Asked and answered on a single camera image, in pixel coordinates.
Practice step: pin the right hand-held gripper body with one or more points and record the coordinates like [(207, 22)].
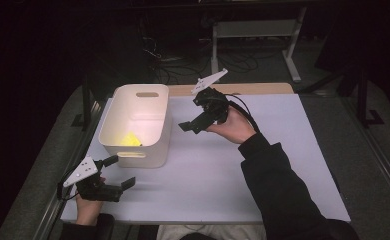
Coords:
[(211, 100)]

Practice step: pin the black metal stand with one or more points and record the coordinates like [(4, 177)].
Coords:
[(87, 100), (366, 103)]

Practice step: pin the yellow shuttlecock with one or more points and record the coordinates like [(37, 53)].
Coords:
[(130, 140)]

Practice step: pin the person's legs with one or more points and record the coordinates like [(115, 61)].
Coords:
[(213, 232)]

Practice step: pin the white metal desk frame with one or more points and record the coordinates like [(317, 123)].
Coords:
[(256, 28)]

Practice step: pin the person's right hand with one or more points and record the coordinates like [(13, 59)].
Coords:
[(233, 126)]

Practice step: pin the person's left hand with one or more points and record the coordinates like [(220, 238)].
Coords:
[(88, 208)]

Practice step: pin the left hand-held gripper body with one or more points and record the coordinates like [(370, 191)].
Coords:
[(89, 181)]

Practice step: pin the white plastic bin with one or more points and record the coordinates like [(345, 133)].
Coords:
[(134, 113)]

